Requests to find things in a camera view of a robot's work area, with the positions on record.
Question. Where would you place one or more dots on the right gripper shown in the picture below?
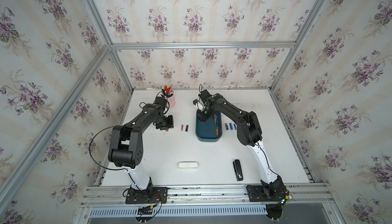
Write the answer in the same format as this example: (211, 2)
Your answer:
(201, 117)

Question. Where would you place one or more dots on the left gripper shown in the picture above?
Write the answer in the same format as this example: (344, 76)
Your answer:
(170, 124)

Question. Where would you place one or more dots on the teal plastic storage box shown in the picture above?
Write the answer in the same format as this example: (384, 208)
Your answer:
(210, 130)

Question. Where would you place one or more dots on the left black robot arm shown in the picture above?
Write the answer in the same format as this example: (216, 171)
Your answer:
(126, 148)

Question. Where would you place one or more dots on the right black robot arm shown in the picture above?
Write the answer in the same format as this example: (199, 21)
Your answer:
(249, 134)

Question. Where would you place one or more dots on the white eraser box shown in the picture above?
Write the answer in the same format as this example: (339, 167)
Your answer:
(188, 165)

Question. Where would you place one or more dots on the pink pen cup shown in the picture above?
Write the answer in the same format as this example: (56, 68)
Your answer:
(172, 101)

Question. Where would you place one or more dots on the black stapler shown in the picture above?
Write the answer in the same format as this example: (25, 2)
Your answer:
(238, 170)

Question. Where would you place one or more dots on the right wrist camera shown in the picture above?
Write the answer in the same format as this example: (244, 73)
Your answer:
(204, 95)

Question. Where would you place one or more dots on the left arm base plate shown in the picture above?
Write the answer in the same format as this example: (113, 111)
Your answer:
(152, 196)

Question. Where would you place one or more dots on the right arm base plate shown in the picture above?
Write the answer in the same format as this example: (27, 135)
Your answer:
(259, 193)

